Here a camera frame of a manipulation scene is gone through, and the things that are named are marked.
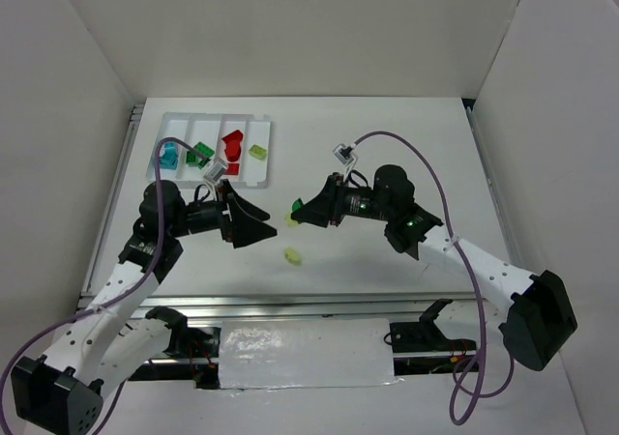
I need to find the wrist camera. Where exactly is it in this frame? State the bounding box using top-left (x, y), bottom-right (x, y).
top-left (333, 143), bottom-right (358, 180)
top-left (202, 158), bottom-right (228, 187)

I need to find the white divided sorting tray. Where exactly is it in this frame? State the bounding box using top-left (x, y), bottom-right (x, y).
top-left (146, 112), bottom-right (272, 189)

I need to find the right side table rail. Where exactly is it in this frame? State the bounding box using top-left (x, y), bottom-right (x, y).
top-left (465, 105), bottom-right (529, 268)

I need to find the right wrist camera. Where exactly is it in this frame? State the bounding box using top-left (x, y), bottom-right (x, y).
top-left (333, 143), bottom-right (358, 180)

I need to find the green slope lego piece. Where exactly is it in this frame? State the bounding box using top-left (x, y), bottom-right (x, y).
top-left (291, 198), bottom-right (304, 212)

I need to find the lime small lego piece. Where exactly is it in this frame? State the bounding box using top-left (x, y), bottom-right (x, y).
top-left (283, 246), bottom-right (302, 266)

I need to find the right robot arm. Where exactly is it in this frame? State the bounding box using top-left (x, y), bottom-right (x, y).
top-left (291, 164), bottom-right (577, 371)

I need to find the red 2x4 lego brick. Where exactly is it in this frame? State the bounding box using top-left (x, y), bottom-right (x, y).
top-left (224, 162), bottom-right (241, 176)

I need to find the white foil-taped panel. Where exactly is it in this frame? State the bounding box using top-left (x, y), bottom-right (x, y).
top-left (219, 318), bottom-right (397, 390)

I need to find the dark green 2x4 lego brick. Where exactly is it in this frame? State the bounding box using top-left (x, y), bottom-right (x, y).
top-left (193, 141), bottom-right (215, 159)

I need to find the red flower print lego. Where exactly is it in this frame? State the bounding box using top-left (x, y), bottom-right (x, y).
top-left (224, 140), bottom-right (242, 162)

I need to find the aluminium table rail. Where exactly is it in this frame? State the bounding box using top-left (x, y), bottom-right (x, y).
top-left (130, 292), bottom-right (472, 324)

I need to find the teal frog lily lego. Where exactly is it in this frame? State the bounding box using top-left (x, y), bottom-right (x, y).
top-left (160, 141), bottom-right (178, 161)

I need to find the teal 2x4 lego brick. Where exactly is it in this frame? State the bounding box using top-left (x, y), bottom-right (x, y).
top-left (156, 155), bottom-right (178, 170)

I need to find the green and lime lego block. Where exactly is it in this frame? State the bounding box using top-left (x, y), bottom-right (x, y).
top-left (285, 213), bottom-right (299, 227)

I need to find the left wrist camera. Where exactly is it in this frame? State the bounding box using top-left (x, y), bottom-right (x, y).
top-left (202, 158), bottom-right (228, 187)

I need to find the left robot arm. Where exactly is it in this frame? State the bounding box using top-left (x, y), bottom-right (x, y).
top-left (10, 180), bottom-right (277, 434)

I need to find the red half-round lego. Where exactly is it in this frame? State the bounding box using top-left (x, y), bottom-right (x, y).
top-left (221, 130), bottom-right (244, 144)

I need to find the lime 2x2 lego brick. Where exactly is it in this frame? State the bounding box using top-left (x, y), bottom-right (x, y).
top-left (249, 144), bottom-right (268, 160)

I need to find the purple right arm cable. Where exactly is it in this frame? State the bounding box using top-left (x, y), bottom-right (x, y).
top-left (352, 131), bottom-right (515, 427)

